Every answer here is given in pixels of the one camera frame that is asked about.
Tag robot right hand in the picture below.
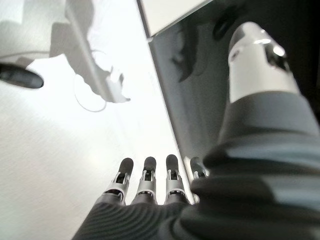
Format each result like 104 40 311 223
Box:
71 21 320 240

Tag narrow white cabinet door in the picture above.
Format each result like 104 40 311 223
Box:
136 0 215 38

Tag black robot foot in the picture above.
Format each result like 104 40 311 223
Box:
0 62 45 90

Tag dishwasher wire rack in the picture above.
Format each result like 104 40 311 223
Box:
149 0 320 161

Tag thin grey cable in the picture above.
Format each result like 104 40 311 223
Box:
0 49 113 113

